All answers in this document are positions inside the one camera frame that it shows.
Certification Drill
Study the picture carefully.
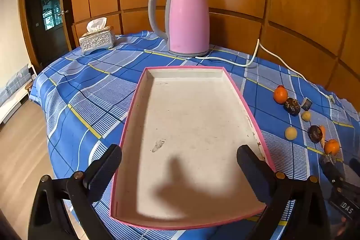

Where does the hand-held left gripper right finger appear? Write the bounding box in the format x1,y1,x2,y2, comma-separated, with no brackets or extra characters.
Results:
237,144,336,240

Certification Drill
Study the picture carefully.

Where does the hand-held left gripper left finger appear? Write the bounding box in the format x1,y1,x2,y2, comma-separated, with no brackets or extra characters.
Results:
27,144,123,240

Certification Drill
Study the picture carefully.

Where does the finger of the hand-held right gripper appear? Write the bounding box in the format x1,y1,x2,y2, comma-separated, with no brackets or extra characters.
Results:
349,158,360,181
320,154,345,187

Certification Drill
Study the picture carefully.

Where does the orange with stem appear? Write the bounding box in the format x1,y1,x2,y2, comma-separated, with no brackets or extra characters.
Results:
324,139,340,156

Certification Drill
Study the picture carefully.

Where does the dark maroon round mangosteen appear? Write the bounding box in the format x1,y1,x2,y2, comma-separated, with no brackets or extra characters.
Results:
308,125,323,143

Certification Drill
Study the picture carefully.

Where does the pink shallow tray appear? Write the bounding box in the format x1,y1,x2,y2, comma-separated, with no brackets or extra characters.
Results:
110,66,277,231

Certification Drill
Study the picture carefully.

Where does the small tangerine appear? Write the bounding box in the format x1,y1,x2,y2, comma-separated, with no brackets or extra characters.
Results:
273,85,288,104

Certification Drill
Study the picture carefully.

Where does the blue plaid tablecloth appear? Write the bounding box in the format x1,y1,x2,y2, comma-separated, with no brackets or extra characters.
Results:
29,30,360,240

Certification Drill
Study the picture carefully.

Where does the bench with plaid cushion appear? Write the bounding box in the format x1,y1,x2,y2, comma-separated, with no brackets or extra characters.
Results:
0,63,36,124

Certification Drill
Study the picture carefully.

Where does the silver embossed tissue box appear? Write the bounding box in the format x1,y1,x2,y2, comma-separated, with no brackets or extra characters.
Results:
79,26,115,55

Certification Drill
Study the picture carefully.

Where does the white tissue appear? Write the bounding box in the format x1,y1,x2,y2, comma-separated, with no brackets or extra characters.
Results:
86,17,108,33

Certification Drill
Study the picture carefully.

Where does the dark door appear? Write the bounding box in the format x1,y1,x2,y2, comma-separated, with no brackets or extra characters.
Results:
24,0,71,66

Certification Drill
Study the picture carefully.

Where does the pink electric kettle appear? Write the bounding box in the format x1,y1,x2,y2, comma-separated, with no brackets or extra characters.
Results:
148,0,211,58

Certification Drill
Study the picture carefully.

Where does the white power cable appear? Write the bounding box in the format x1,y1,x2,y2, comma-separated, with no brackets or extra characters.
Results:
195,38,335,104

